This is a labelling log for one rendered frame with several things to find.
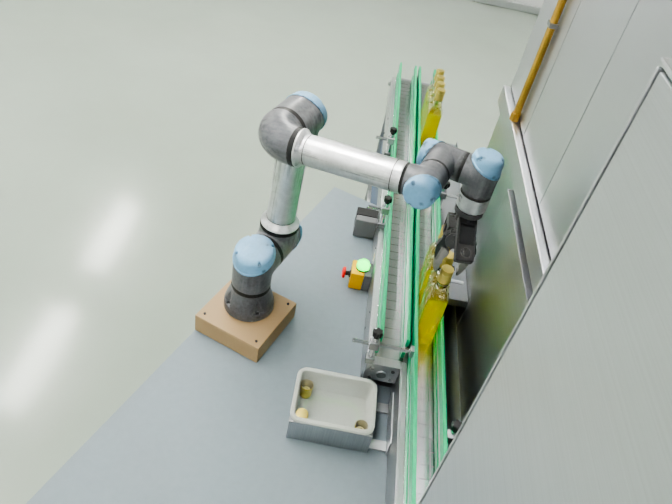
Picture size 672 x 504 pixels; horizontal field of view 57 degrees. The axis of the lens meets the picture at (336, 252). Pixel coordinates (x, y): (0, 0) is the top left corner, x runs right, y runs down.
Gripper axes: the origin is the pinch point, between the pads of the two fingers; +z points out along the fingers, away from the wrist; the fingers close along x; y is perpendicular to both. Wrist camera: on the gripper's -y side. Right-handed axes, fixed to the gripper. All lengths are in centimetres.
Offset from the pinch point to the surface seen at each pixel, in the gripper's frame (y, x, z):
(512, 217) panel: 6.2, -12.3, -16.7
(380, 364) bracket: -13.2, 11.4, 26.7
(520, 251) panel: -7.0, -12.8, -16.8
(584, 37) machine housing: 21, -15, -59
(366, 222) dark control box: 55, 19, 32
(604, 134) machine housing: -12, -15, -53
